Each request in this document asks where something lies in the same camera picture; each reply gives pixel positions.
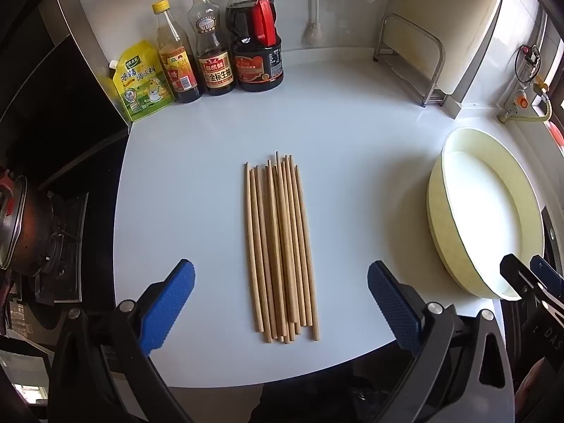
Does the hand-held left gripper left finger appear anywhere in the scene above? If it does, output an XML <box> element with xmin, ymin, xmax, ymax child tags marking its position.
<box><xmin>48</xmin><ymin>259</ymin><xmax>196</xmax><ymax>423</ymax></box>

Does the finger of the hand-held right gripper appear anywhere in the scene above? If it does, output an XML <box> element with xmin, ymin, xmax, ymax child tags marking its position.
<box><xmin>499</xmin><ymin>253</ymin><xmax>556</xmax><ymax>313</ymax></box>
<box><xmin>529</xmin><ymin>255</ymin><xmax>564</xmax><ymax>294</ymax></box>

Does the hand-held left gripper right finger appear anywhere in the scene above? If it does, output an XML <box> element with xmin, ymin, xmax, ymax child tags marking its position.
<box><xmin>367</xmin><ymin>260</ymin><xmax>516</xmax><ymax>423</ymax></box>

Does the cream round bowl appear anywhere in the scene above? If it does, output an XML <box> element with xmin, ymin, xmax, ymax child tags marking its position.
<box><xmin>426</xmin><ymin>128</ymin><xmax>546</xmax><ymax>301</ymax></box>

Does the pile of wooden chopsticks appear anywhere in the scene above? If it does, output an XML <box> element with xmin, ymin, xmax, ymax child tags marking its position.
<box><xmin>244</xmin><ymin>151</ymin><xmax>320</xmax><ymax>344</ymax></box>

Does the black gas stove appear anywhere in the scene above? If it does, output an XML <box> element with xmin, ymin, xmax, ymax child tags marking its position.
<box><xmin>0</xmin><ymin>159</ymin><xmax>128</xmax><ymax>362</ymax></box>

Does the metal pot with lid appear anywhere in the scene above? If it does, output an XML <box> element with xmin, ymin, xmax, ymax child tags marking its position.
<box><xmin>0</xmin><ymin>172</ymin><xmax>49</xmax><ymax>270</ymax></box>

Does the metal cutting board rack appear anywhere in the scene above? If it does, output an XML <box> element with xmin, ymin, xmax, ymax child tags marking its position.
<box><xmin>373</xmin><ymin>12</ymin><xmax>446</xmax><ymax>108</ymax></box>

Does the gas valve with orange knob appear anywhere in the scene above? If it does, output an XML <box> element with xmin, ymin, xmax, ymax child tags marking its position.
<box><xmin>498</xmin><ymin>44</ymin><xmax>553</xmax><ymax>117</ymax></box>

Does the yellow seasoning pouch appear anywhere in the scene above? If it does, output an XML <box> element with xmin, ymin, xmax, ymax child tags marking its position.
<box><xmin>108</xmin><ymin>39</ymin><xmax>173</xmax><ymax>123</ymax></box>

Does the clear yellow-capped sauce bottle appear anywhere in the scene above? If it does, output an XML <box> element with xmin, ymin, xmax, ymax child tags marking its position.
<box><xmin>187</xmin><ymin>0</ymin><xmax>235</xmax><ymax>96</ymax></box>

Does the small amber vinegar bottle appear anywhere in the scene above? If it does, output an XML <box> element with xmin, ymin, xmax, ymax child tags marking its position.
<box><xmin>151</xmin><ymin>0</ymin><xmax>203</xmax><ymax>104</ymax></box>

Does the white cutting board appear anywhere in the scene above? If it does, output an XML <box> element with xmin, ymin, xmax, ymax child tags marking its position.
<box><xmin>388</xmin><ymin>0</ymin><xmax>506</xmax><ymax>119</ymax></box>

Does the large dark soy sauce bottle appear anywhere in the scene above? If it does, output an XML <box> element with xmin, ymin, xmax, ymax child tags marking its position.
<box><xmin>226</xmin><ymin>0</ymin><xmax>285</xmax><ymax>93</ymax></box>

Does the black range hood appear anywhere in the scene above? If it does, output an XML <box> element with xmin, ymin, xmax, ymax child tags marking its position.
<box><xmin>0</xmin><ymin>0</ymin><xmax>130</xmax><ymax>186</ymax></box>

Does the yellow gas hose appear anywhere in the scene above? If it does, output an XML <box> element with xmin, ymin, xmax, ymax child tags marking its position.
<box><xmin>500</xmin><ymin>94</ymin><xmax>553</xmax><ymax>125</ymax></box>

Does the white long-handled dish brush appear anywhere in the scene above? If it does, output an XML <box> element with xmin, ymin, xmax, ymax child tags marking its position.
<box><xmin>301</xmin><ymin>0</ymin><xmax>324</xmax><ymax>47</ymax></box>

